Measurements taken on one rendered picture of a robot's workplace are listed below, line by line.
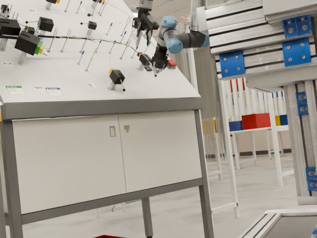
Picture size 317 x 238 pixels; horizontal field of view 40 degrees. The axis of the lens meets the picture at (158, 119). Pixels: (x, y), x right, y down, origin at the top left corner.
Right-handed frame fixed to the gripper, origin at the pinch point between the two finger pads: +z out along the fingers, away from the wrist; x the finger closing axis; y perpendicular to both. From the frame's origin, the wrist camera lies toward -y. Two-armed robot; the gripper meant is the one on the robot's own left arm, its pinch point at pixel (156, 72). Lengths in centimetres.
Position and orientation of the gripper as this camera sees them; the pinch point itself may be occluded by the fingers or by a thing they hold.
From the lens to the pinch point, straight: 242.5
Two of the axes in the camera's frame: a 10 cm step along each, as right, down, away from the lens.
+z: -1.7, 6.2, 7.6
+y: 1.4, -7.5, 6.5
